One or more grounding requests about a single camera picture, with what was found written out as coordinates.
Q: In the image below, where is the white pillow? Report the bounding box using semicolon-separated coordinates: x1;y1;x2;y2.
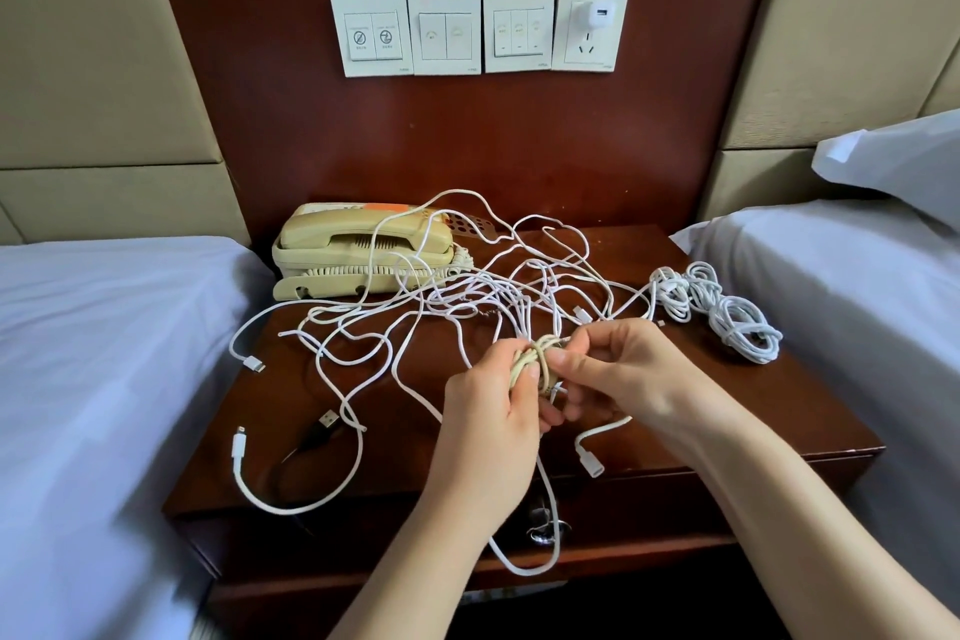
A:
811;110;960;232

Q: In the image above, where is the metal ring drawer handle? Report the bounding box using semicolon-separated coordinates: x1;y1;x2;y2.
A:
522;504;569;547

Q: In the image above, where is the beige corded telephone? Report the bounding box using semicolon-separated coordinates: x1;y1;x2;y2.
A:
271;201;476;302

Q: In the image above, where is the white triple rocker wall switch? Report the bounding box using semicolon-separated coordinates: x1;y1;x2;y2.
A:
483;0;557;74

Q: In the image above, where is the dark wooden drawer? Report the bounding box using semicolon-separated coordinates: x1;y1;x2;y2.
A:
202;474;849;589

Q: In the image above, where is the beige padded headboard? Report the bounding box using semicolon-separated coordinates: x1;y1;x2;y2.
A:
0;0;252;247
697;0;960;221

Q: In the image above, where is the right bed white sheet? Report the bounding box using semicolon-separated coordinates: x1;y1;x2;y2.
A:
670;197;960;619

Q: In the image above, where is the bed white sheet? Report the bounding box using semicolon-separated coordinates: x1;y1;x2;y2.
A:
670;197;960;619
0;237;279;640

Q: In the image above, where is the thin black cable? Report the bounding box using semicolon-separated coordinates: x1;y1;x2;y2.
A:
270;422;335;491

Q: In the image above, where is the wooden nightstand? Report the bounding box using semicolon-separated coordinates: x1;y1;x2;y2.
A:
162;224;887;640

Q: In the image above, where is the tangle of white cables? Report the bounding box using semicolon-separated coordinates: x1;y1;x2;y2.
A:
277;188;654;578

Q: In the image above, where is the left bed white sheet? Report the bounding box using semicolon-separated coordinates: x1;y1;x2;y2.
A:
0;237;279;640

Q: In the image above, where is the white double rocker wall switch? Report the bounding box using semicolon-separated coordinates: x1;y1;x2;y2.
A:
408;0;483;77

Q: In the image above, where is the person's left hand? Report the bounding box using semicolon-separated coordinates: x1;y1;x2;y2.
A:
424;338;567;529

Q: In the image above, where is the person's right hand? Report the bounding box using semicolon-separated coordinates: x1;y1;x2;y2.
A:
543;317;740;466

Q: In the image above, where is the person's left forearm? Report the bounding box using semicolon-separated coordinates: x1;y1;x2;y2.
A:
330;489;519;640

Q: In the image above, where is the cream cable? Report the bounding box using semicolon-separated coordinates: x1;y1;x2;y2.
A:
507;332;572;391

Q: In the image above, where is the white two-button wall switch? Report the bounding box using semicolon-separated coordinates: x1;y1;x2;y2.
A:
330;0;414;79

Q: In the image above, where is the dark wooden wall panel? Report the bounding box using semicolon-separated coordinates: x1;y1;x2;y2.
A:
138;0;785;247

